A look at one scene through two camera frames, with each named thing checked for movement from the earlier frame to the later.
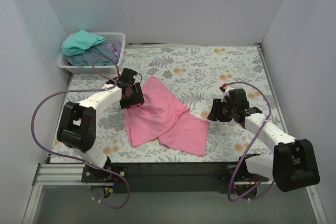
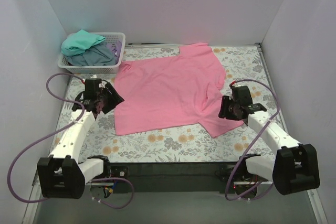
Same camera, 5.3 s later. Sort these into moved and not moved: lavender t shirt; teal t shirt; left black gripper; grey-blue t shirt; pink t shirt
Moved: left black gripper; pink t shirt
Not moved: lavender t shirt; teal t shirt; grey-blue t shirt
